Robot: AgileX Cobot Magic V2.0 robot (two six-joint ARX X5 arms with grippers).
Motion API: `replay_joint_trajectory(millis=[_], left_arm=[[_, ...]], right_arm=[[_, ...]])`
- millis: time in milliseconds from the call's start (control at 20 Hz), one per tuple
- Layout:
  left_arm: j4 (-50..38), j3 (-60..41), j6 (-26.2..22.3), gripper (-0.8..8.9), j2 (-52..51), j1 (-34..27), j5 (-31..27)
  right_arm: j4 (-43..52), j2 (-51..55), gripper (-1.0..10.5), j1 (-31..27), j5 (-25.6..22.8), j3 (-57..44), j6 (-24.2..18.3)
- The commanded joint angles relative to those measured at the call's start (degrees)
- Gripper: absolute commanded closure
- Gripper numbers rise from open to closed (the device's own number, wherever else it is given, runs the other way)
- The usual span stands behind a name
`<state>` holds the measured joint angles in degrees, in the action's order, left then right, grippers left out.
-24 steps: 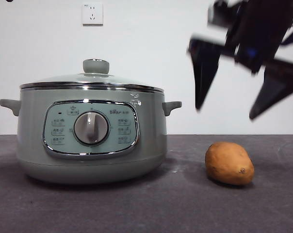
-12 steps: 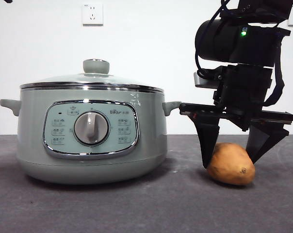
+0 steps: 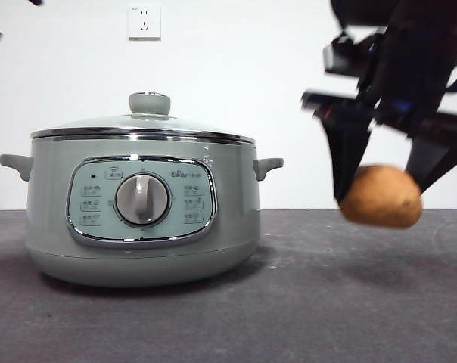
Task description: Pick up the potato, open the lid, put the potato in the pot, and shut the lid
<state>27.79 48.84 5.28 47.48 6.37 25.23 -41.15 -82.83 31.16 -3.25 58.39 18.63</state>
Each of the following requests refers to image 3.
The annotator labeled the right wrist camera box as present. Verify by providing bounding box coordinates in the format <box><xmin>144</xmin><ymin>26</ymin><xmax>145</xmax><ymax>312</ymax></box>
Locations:
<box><xmin>322</xmin><ymin>32</ymin><xmax>381</xmax><ymax>77</ymax></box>

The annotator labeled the brown potato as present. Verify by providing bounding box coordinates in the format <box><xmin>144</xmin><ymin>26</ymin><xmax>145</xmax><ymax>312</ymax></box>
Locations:
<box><xmin>338</xmin><ymin>163</ymin><xmax>424</xmax><ymax>229</ymax></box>

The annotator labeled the white wall socket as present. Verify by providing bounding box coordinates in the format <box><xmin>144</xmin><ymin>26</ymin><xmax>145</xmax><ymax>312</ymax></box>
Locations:
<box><xmin>128</xmin><ymin>5</ymin><xmax>163</xmax><ymax>42</ymax></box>

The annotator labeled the glass lid with green knob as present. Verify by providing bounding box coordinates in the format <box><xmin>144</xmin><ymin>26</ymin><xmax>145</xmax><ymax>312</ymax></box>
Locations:
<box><xmin>30</xmin><ymin>91</ymin><xmax>256</xmax><ymax>146</ymax></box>

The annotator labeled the pale green electric pot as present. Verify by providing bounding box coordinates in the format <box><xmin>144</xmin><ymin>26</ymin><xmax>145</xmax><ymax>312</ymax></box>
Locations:
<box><xmin>0</xmin><ymin>134</ymin><xmax>284</xmax><ymax>289</ymax></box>

